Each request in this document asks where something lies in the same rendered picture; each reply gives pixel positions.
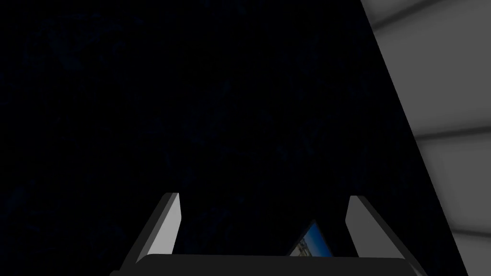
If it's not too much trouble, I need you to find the grey panelled cupboard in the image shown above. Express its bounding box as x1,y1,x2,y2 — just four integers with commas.
360,0,491,276

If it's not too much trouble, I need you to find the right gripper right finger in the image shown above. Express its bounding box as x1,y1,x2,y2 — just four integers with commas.
345,195,411,261

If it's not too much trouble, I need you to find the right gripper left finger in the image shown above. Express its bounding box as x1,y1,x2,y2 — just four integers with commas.
123,192,182,265

